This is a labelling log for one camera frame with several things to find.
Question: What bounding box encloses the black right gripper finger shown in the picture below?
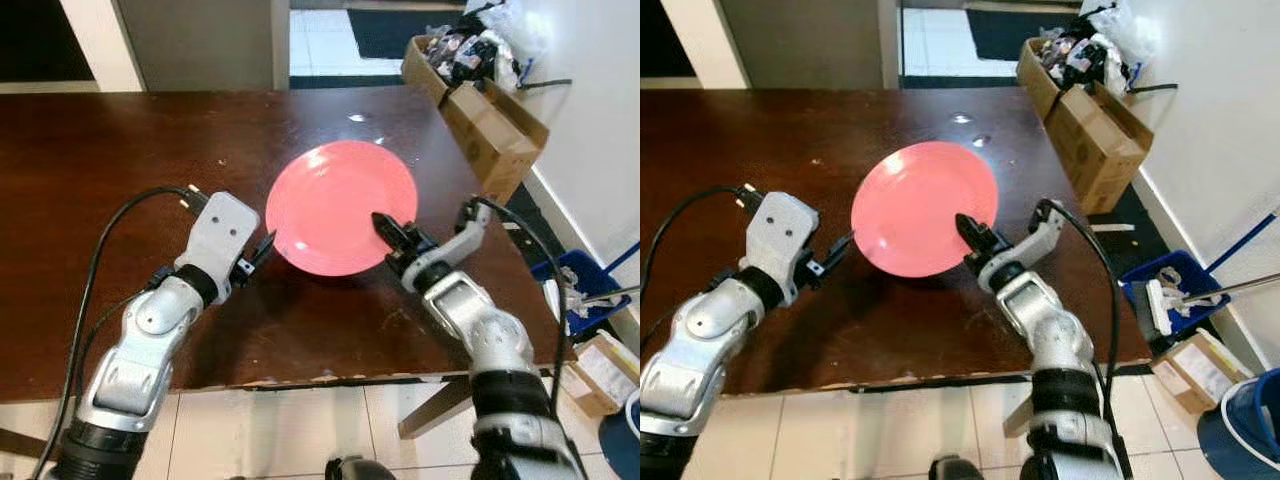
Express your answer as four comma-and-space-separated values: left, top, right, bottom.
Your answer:
369, 211, 414, 254
954, 212, 997, 254

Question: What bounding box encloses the pink plate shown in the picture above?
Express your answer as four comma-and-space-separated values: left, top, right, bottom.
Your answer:
851, 140, 1000, 280
265, 140, 420, 279

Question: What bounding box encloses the large open cardboard box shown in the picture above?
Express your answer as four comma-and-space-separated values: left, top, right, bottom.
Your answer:
1017, 36, 1154, 217
401, 34, 550, 207

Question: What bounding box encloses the dark table leg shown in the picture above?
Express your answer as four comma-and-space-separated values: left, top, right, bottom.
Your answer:
1002, 394, 1037, 439
398, 375, 477, 442

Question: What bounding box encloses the blue plastic crate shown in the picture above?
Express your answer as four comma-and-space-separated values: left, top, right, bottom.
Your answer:
529, 249, 628, 343
1119, 249, 1233, 347

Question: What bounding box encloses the blue pole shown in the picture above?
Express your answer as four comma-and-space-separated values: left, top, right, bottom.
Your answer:
1205, 205, 1280, 277
598, 240, 641, 277

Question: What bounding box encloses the black door mat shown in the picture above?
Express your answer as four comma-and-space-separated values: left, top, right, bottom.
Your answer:
966, 8, 1086, 61
346, 8, 471, 61

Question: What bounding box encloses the black robot foot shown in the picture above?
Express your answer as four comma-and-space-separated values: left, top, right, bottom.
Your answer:
928, 455, 986, 480
324, 455, 398, 480

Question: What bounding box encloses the small labelled cardboard box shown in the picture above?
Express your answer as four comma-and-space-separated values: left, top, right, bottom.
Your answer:
562, 332, 641, 418
1151, 329, 1253, 417

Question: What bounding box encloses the white plastic bag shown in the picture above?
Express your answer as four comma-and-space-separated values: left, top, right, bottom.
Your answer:
470, 0, 549, 63
1085, 0, 1163, 66

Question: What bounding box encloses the blue bucket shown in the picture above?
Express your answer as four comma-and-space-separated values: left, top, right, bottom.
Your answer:
598, 392, 641, 480
1196, 378, 1280, 480

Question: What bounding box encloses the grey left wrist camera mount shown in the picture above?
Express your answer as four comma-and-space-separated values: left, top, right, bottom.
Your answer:
174, 191, 262, 303
744, 191, 823, 307

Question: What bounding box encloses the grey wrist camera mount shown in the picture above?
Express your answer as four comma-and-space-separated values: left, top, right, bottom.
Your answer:
744, 191, 823, 307
438, 199, 494, 267
1018, 199, 1067, 265
174, 191, 262, 303

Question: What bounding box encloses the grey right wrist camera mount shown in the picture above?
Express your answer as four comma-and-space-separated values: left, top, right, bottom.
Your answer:
1018, 199, 1067, 265
438, 199, 494, 267

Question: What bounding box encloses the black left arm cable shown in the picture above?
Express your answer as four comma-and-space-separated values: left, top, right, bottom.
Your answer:
35, 184, 209, 479
640, 184, 769, 346

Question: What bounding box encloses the metal handle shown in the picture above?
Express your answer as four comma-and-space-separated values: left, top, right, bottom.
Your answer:
1160, 272, 1280, 313
560, 284, 641, 313

